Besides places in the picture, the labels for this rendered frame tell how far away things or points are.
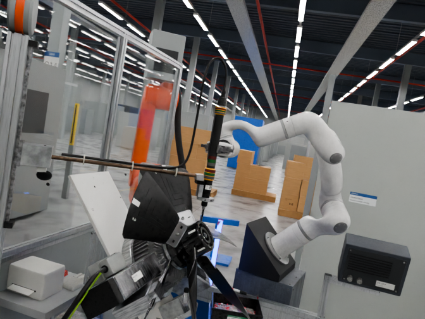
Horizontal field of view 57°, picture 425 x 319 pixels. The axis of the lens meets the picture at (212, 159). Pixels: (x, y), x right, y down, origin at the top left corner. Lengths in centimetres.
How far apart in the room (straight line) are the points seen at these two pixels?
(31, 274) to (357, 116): 253
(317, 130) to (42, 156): 108
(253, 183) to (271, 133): 904
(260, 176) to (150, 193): 947
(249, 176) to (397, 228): 767
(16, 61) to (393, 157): 269
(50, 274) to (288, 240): 112
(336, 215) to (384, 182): 139
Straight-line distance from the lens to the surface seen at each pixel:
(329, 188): 191
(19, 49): 142
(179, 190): 157
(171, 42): 540
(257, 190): 1074
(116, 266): 130
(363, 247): 182
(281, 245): 209
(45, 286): 168
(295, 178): 897
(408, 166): 332
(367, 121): 329
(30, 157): 142
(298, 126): 170
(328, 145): 172
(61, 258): 210
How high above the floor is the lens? 160
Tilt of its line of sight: 4 degrees down
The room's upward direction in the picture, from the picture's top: 10 degrees clockwise
